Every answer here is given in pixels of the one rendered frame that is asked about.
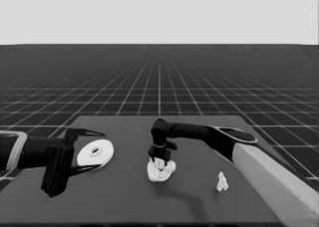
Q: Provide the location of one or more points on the large thick white disc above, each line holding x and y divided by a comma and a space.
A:
88, 158

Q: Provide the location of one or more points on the large white toothed gear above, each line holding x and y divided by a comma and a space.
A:
151, 177

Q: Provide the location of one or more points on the white round carrier with pins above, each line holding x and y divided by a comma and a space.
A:
164, 177

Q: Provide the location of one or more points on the small white T-shaped piece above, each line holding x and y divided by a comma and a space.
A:
222, 183

